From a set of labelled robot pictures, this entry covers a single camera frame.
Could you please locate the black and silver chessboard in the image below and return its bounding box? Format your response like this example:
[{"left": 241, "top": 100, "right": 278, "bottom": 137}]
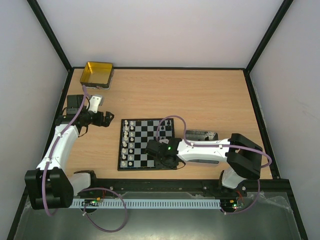
[{"left": 117, "top": 118, "right": 170, "bottom": 171}]

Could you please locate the pink tin with chess pieces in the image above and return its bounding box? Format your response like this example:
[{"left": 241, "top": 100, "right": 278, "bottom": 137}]
[{"left": 185, "top": 129, "right": 219, "bottom": 165}]

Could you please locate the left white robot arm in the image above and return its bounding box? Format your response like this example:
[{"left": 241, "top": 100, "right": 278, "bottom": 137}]
[{"left": 24, "top": 94, "right": 114, "bottom": 211}]

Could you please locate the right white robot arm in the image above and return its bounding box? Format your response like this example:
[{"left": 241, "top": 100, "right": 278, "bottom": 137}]
[{"left": 145, "top": 133, "right": 262, "bottom": 196}]

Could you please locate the yellow square tin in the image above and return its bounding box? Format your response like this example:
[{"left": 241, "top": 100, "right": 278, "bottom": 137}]
[{"left": 79, "top": 61, "right": 114, "bottom": 90}]

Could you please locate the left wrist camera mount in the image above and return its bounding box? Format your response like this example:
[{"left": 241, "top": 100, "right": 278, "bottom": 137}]
[{"left": 88, "top": 95, "right": 104, "bottom": 113}]

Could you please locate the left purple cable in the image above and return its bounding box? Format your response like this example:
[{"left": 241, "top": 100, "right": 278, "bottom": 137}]
[{"left": 41, "top": 84, "right": 128, "bottom": 233}]

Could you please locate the purple cable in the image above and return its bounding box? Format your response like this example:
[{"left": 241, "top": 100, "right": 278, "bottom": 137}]
[
  {"left": 41, "top": 84, "right": 128, "bottom": 233},
  {"left": 156, "top": 114, "right": 273, "bottom": 216}
]

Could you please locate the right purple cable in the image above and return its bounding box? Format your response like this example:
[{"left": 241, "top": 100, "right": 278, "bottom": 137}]
[{"left": 156, "top": 114, "right": 273, "bottom": 216}]

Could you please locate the grey slotted cable duct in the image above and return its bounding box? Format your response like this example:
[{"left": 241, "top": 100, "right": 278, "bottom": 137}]
[{"left": 70, "top": 199, "right": 221, "bottom": 210}]

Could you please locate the black aluminium frame rail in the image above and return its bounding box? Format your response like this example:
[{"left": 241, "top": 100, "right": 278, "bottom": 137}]
[{"left": 24, "top": 176, "right": 291, "bottom": 197}]

